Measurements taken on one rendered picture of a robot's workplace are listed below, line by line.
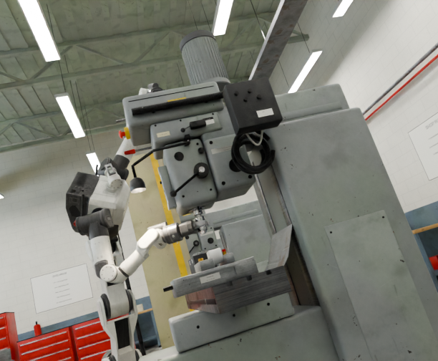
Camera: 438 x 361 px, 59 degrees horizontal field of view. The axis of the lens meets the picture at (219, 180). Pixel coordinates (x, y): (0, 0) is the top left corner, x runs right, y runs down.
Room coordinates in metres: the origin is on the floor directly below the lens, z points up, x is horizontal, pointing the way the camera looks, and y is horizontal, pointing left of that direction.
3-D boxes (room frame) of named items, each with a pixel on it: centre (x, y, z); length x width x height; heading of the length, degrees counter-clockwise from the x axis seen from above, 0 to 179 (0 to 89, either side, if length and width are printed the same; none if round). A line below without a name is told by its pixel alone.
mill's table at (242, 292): (1.82, 0.14, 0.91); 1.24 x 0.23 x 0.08; 13
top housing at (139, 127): (1.82, 0.12, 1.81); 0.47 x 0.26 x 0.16; 103
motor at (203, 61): (1.88, -0.10, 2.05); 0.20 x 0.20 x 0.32
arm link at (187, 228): (1.83, 0.23, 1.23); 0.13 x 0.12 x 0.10; 172
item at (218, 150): (1.86, -0.05, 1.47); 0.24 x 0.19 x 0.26; 13
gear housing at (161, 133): (1.83, 0.10, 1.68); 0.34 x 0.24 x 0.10; 103
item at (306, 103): (1.93, -0.35, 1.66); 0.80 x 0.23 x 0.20; 103
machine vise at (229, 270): (1.69, 0.14, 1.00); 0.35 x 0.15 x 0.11; 106
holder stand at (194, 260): (2.29, 0.23, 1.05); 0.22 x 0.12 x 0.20; 16
